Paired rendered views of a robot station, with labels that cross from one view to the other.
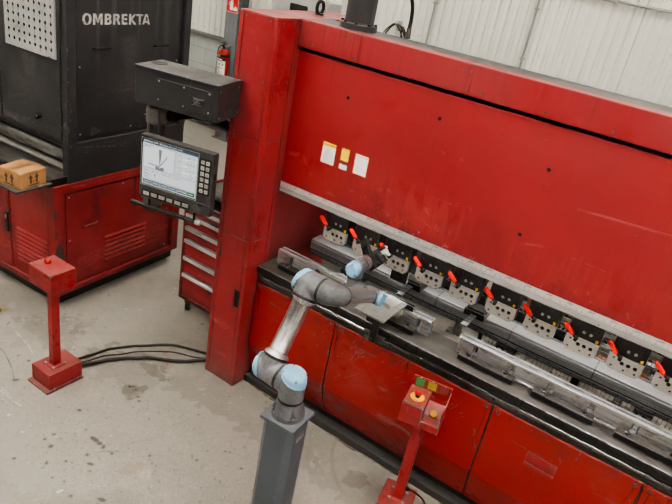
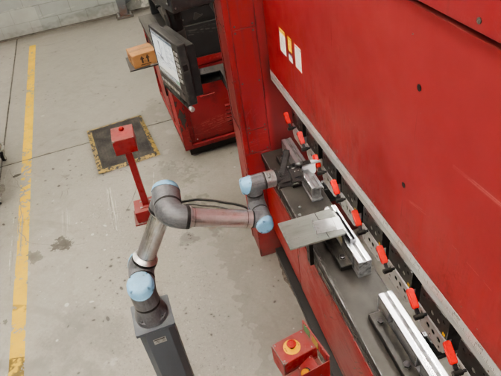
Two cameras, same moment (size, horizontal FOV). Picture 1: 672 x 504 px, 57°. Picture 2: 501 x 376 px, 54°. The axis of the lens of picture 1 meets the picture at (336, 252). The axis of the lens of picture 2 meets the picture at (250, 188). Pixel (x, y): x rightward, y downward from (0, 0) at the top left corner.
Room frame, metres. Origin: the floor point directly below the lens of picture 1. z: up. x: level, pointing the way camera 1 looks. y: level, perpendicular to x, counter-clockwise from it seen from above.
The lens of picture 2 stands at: (1.67, -1.38, 2.56)
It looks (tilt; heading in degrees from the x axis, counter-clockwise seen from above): 38 degrees down; 51
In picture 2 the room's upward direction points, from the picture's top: 9 degrees counter-clockwise
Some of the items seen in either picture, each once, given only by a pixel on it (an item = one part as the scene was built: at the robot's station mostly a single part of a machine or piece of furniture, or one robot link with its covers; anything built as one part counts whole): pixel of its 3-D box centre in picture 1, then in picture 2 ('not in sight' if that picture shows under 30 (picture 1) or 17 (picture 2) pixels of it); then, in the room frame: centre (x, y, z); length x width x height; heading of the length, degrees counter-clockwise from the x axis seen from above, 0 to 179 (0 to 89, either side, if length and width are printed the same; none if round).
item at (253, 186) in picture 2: (356, 268); (253, 183); (2.72, -0.11, 1.27); 0.11 x 0.08 x 0.09; 151
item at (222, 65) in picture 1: (222, 63); not in sight; (8.27, 1.95, 1.04); 0.18 x 0.17 x 0.56; 64
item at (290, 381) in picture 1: (291, 382); (142, 289); (2.17, 0.08, 0.94); 0.13 x 0.12 x 0.14; 58
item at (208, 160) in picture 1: (181, 173); (177, 61); (3.15, 0.91, 1.42); 0.45 x 0.12 x 0.36; 75
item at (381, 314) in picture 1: (380, 306); (311, 228); (2.88, -0.29, 1.00); 0.26 x 0.18 x 0.01; 151
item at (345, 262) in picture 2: (391, 320); (333, 245); (2.93, -0.37, 0.89); 0.30 x 0.05 x 0.03; 61
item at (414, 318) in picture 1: (399, 312); (346, 239); (2.98, -0.41, 0.92); 0.39 x 0.06 x 0.10; 61
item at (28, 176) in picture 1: (18, 173); (141, 54); (3.57, 2.07, 1.04); 0.30 x 0.26 x 0.12; 64
